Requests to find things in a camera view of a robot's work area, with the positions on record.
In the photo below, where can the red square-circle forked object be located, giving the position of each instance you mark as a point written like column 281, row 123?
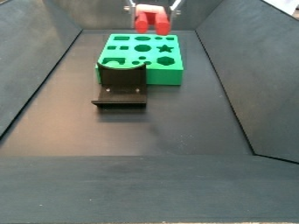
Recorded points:
column 150, row 15

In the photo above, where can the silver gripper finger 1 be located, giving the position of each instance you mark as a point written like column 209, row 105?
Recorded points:
column 174, row 9
column 129, row 7

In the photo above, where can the green shape-sorter block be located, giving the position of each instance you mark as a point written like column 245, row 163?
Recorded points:
column 132, row 50

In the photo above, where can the black curved fixture stand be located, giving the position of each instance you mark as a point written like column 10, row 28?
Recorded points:
column 122, row 86

